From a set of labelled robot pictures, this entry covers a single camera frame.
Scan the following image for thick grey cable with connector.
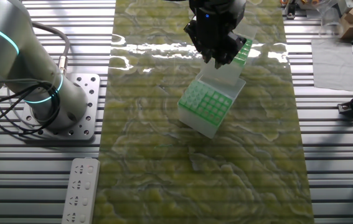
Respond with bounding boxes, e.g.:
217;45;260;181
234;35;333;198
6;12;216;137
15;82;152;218
26;18;71;77

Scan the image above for white power strip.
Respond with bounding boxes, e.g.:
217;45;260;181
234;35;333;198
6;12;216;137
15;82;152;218
61;157;101;224

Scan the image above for green marble pattern mat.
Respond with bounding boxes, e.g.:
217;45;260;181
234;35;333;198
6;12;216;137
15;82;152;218
92;0;316;224

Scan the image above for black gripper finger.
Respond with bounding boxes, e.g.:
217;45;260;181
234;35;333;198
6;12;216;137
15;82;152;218
213;29;248;70
184;20;214;65

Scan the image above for black base cable bundle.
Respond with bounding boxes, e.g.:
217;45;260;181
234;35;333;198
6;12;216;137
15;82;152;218
0;74;67;135

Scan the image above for green rack pipette tip box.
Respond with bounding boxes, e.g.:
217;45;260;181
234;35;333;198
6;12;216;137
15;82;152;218
177;73;247;139
200;17;258;86

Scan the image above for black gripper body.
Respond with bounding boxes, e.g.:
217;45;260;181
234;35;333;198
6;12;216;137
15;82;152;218
189;0;247;45

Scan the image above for white paper sheet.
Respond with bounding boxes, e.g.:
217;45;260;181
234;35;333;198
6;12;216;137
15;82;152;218
311;39;353;93

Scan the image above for silver perforated base plate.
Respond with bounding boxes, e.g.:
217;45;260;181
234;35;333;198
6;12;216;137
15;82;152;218
17;73;101;141

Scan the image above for clear plastic cup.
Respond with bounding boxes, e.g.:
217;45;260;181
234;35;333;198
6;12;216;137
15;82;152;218
317;0;344;40

